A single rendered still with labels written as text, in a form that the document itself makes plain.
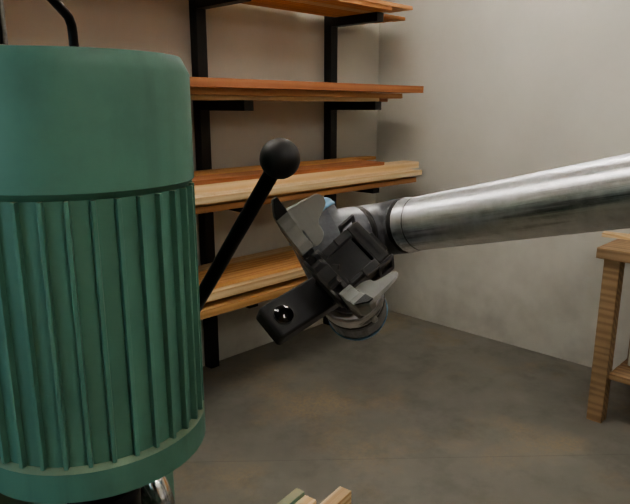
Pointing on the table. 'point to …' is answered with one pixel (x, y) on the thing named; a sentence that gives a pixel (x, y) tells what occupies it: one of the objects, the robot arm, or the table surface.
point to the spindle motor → (86, 272)
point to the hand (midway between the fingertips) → (314, 252)
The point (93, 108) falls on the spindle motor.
